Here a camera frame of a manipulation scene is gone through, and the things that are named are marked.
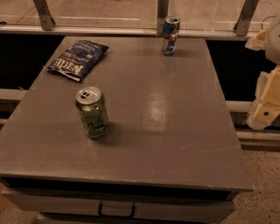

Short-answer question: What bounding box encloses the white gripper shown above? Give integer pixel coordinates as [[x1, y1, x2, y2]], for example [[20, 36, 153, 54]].
[[245, 11, 280, 130]]

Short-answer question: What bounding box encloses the green soda can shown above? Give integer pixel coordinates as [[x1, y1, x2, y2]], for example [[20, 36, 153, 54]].
[[76, 87, 109, 139]]

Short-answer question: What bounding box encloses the blue energy drink can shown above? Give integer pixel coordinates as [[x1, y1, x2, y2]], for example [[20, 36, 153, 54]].
[[161, 16, 180, 56]]

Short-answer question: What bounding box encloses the blue chip bag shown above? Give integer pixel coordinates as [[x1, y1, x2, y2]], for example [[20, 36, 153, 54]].
[[47, 40, 109, 82]]

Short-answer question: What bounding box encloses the middle metal bracket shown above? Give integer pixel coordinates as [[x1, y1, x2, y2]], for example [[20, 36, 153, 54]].
[[157, 0, 169, 34]]

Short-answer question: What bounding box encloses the grey drawer with handle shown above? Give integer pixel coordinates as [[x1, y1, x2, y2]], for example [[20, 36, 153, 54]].
[[1, 188, 234, 224]]

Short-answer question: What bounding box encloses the left metal bracket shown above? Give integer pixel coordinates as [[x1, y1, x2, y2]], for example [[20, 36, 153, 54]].
[[33, 0, 55, 31]]

